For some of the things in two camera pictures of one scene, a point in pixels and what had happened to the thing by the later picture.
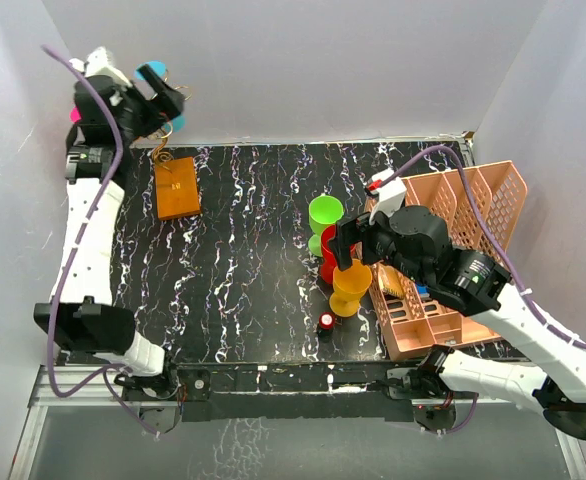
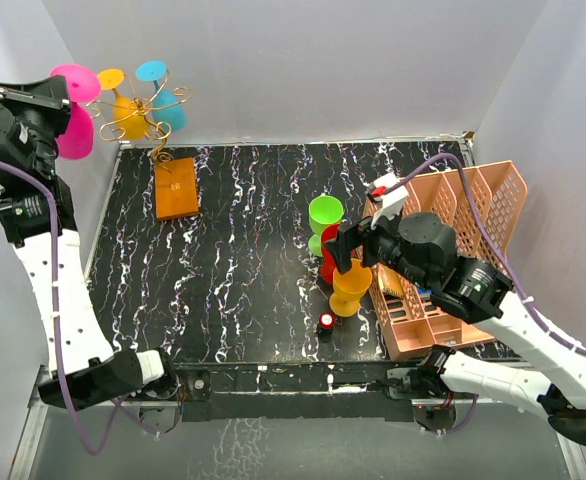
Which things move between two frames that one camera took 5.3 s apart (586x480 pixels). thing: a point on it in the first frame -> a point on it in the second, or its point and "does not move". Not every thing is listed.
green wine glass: x=324 y=211 does not move
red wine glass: x=329 y=261 does not move
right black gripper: x=356 y=230 does not move
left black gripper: x=166 y=104 -> x=48 y=93
